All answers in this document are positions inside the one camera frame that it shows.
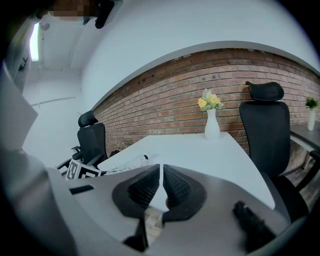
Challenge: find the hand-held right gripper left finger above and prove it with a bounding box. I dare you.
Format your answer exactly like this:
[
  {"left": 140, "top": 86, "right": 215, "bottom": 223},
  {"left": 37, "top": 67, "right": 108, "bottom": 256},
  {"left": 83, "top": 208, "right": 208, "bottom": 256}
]
[{"left": 66, "top": 163, "right": 161, "bottom": 253}]

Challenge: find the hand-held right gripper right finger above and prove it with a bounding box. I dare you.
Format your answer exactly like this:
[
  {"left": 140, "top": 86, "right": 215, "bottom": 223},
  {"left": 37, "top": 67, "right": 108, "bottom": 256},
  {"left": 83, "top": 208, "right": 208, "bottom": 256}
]
[{"left": 149, "top": 163, "right": 293, "bottom": 256}]

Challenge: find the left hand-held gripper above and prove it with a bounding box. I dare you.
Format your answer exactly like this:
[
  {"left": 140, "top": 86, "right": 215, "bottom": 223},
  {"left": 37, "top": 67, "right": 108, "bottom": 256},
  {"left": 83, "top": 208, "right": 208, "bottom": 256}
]
[{"left": 65, "top": 159, "right": 103, "bottom": 181}]

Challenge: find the white umbrella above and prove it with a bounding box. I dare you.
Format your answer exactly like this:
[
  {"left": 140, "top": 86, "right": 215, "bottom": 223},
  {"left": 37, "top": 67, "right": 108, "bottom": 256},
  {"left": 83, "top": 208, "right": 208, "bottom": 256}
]
[{"left": 104, "top": 151, "right": 161, "bottom": 175}]

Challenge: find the black mesh office chair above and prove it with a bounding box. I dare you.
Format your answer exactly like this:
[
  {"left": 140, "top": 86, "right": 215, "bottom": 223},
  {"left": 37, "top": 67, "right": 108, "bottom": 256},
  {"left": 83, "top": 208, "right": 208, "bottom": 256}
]
[
  {"left": 56, "top": 109, "right": 110, "bottom": 171},
  {"left": 238, "top": 81, "right": 320, "bottom": 224}
]

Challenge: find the white table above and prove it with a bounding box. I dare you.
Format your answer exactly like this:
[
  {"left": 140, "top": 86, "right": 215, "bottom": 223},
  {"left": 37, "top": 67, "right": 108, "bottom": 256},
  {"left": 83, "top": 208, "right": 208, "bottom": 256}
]
[{"left": 96, "top": 131, "right": 276, "bottom": 211}]

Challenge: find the white vase with yellow flowers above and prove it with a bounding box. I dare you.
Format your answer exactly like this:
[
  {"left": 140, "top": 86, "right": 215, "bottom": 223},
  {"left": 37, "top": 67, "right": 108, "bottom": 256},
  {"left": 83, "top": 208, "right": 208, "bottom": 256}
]
[{"left": 197, "top": 88, "right": 225, "bottom": 141}]

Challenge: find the dark desk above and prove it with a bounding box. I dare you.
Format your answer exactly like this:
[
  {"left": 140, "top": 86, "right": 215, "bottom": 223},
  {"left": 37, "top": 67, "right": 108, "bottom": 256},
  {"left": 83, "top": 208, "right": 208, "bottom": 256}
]
[{"left": 289, "top": 123, "right": 320, "bottom": 176}]

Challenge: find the long ceiling light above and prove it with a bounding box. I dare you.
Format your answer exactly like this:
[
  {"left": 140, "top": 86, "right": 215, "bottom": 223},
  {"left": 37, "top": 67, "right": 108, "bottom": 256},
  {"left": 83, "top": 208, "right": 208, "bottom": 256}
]
[{"left": 29, "top": 21, "right": 41, "bottom": 62}]

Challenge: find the white vase with green plant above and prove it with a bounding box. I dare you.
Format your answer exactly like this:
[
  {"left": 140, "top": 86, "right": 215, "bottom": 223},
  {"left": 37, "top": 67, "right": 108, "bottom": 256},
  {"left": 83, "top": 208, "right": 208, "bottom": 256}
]
[{"left": 304, "top": 96, "right": 320, "bottom": 132}]

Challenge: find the person's head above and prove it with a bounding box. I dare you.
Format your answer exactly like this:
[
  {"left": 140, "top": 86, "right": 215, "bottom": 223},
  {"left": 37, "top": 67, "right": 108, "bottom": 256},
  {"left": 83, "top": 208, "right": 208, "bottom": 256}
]
[{"left": 47, "top": 0, "right": 98, "bottom": 23}]

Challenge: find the black head-worn camera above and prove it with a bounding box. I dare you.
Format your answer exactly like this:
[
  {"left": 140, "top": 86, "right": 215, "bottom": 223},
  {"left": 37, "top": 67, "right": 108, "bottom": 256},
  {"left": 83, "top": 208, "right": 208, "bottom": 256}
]
[{"left": 83, "top": 0, "right": 116, "bottom": 30}]

